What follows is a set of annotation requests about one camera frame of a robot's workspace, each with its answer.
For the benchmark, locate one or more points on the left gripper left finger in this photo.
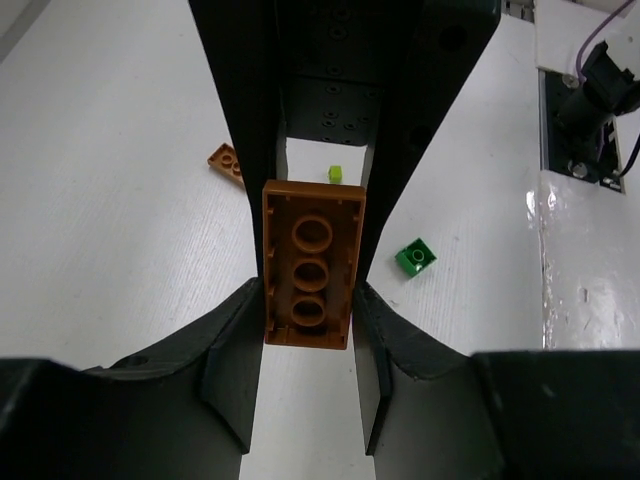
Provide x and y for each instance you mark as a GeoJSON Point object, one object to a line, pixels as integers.
{"type": "Point", "coordinates": [182, 408]}

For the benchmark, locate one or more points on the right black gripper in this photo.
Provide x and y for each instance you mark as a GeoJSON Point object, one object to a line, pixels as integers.
{"type": "Point", "coordinates": [338, 57]}

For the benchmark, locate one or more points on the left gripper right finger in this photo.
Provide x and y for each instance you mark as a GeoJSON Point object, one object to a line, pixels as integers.
{"type": "Point", "coordinates": [429, 412]}

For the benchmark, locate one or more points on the small green lego cube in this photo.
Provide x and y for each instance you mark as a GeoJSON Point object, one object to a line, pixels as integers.
{"type": "Point", "coordinates": [415, 257]}

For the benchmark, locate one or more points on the brown lego brick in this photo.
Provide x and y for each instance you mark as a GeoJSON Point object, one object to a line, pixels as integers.
{"type": "Point", "coordinates": [225, 162]}
{"type": "Point", "coordinates": [311, 242]}

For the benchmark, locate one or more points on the small lime lego stud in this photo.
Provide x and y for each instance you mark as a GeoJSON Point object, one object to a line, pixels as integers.
{"type": "Point", "coordinates": [335, 174]}

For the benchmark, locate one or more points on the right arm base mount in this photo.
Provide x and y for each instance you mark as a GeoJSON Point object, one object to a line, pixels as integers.
{"type": "Point", "coordinates": [571, 144]}

